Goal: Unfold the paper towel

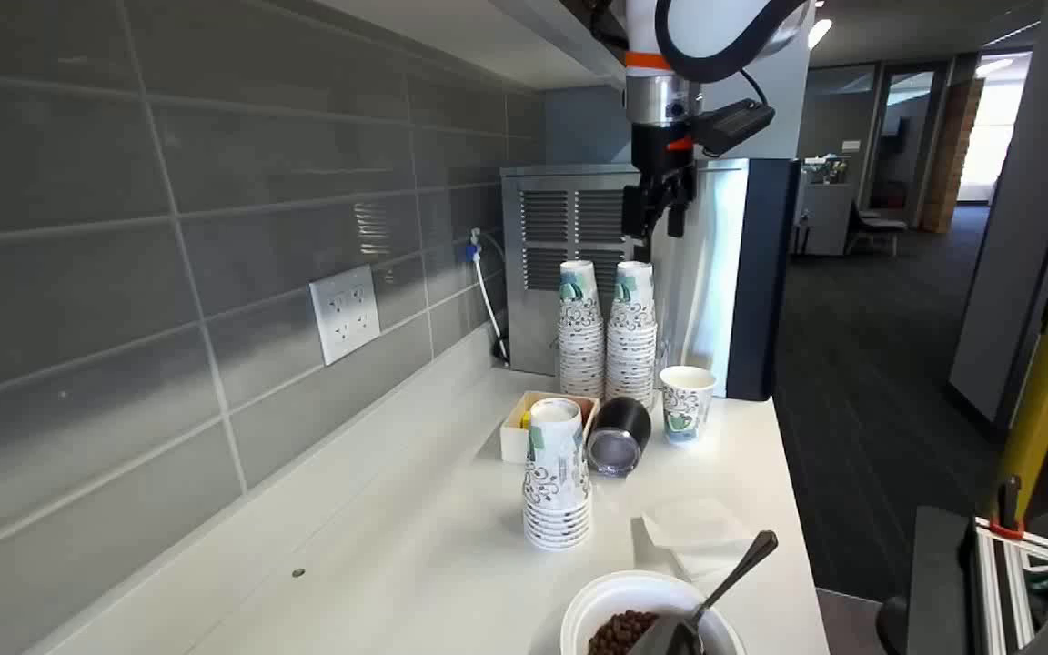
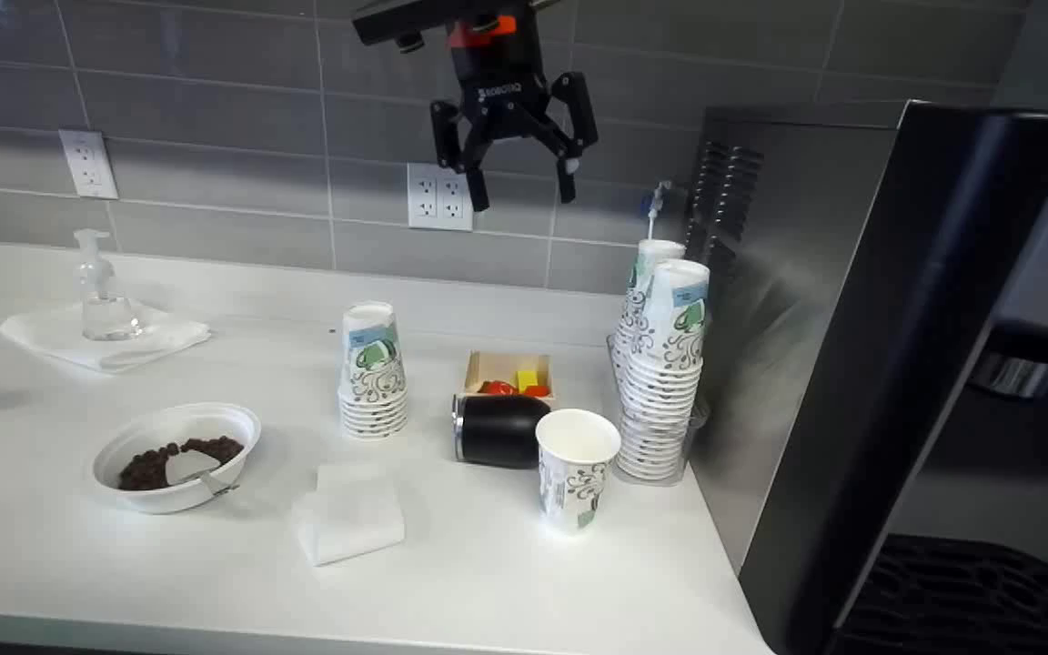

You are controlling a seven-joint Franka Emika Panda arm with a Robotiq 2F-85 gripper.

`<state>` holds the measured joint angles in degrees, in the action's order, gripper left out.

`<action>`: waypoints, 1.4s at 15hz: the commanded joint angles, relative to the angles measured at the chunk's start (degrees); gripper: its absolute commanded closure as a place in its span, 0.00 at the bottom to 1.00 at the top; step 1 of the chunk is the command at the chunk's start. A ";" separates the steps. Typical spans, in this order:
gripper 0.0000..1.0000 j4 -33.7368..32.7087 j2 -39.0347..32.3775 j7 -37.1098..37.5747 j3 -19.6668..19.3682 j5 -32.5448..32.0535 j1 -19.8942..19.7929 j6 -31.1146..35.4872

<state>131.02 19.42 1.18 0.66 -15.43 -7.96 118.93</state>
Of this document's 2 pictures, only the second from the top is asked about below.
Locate white folded cloth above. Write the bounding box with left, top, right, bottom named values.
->
left=0, top=306, right=210, bottom=375

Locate white wall outlet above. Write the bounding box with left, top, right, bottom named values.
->
left=409, top=164, right=474, bottom=234
left=58, top=131, right=116, bottom=200

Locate tall paper cup stack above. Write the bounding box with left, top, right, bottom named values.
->
left=610, top=260, right=710, bottom=485
left=619, top=242, right=683, bottom=319

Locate left white wall outlet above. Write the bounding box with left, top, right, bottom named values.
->
left=58, top=131, right=116, bottom=200

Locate single patterned paper cup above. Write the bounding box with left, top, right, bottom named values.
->
left=536, top=407, right=623, bottom=536

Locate black cylindrical can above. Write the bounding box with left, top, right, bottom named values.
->
left=451, top=397, right=549, bottom=471

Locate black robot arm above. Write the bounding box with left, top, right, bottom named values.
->
left=352, top=0, right=596, bottom=211

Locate short stack of paper cups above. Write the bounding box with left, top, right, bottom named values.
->
left=340, top=302, right=409, bottom=439

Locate white bowl with coffee grounds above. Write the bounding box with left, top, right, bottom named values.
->
left=90, top=401, right=261, bottom=516

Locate center white wall outlet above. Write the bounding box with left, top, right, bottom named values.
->
left=409, top=164, right=474, bottom=234

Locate tall rear paper cup stack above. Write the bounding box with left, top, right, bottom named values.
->
left=619, top=242, right=683, bottom=319

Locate small box with packets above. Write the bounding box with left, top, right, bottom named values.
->
left=463, top=350, right=552, bottom=401

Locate tall front paper cup stack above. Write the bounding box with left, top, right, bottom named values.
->
left=610, top=260, right=710, bottom=485

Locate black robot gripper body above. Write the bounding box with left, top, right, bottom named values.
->
left=448, top=10, right=549, bottom=146

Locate black and silver appliance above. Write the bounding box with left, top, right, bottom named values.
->
left=693, top=101, right=1048, bottom=655

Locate white paper towel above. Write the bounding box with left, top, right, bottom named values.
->
left=292, top=464, right=409, bottom=569

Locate clear soap dispenser bottle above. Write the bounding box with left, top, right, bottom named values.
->
left=72, top=230, right=141, bottom=344

